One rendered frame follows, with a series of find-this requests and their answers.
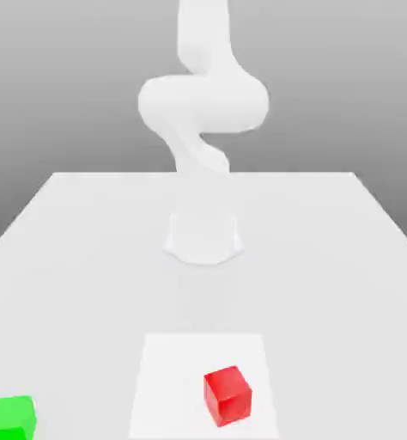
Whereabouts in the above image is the small green cube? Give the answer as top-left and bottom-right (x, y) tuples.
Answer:
(0, 394), (38, 440)

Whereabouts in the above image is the small red cube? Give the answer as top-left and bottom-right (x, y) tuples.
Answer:
(203, 364), (253, 428)

